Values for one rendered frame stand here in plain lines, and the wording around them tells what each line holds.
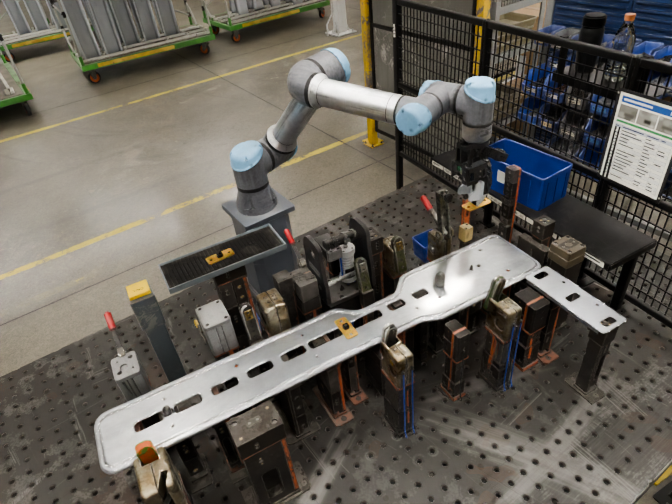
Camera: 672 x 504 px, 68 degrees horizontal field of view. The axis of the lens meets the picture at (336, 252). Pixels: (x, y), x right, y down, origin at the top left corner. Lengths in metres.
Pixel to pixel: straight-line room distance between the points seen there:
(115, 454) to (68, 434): 0.54
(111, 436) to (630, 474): 1.36
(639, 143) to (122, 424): 1.68
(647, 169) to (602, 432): 0.81
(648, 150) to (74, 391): 2.04
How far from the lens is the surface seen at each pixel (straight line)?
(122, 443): 1.42
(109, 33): 8.07
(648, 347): 2.00
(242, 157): 1.75
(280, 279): 1.52
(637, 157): 1.84
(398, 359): 1.34
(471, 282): 1.62
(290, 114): 1.70
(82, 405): 1.98
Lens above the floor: 2.07
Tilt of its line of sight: 38 degrees down
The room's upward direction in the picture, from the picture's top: 7 degrees counter-clockwise
